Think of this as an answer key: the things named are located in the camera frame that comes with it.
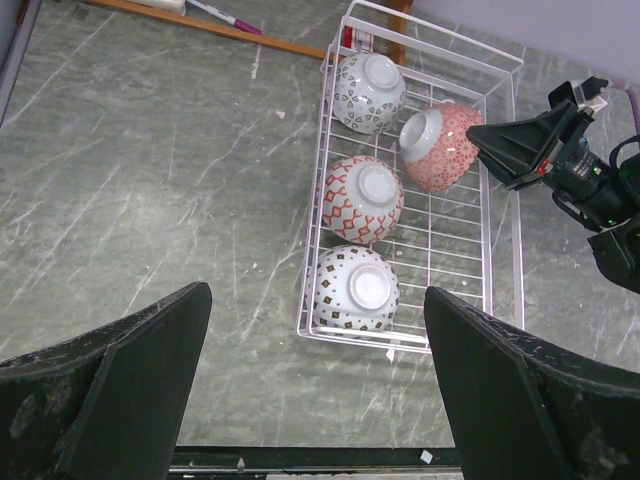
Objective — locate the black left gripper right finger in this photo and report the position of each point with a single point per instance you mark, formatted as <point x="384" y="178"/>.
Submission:
<point x="520" y="407"/>

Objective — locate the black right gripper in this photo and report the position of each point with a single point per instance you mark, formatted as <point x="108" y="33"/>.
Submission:
<point x="598" y="194"/>

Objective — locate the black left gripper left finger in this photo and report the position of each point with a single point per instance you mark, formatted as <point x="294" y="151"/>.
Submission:
<point x="107" y="404"/>

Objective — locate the brown leaf pattern bowl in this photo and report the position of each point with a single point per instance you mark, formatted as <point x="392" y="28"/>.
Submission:
<point x="434" y="148"/>

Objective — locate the blue triangle pattern bowl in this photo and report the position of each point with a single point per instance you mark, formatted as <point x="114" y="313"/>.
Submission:
<point x="368" y="93"/>

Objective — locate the red diamond pattern bowl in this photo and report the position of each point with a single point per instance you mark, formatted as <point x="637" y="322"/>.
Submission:
<point x="363" y="199"/>

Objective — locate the white bowl with dot pattern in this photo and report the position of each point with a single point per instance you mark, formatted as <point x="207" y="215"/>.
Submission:
<point x="352" y="288"/>

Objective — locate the wooden shelf rack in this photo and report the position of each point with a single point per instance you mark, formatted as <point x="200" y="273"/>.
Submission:
<point x="248" y="33"/>

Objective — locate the red white small card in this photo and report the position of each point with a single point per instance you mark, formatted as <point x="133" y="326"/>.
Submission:
<point x="357" y="39"/>

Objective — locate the pink marker pen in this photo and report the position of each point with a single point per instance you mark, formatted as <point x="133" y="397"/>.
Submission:
<point x="233" y="21"/>

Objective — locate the white eraser block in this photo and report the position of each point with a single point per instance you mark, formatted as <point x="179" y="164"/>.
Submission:
<point x="173" y="6"/>

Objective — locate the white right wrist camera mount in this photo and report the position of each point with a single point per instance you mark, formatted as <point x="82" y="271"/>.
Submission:
<point x="586" y="93"/>

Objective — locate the aluminium rail frame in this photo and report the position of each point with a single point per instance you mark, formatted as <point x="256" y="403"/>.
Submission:
<point x="244" y="462"/>

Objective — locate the white wire dish rack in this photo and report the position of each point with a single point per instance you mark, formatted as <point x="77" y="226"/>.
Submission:
<point x="466" y="239"/>

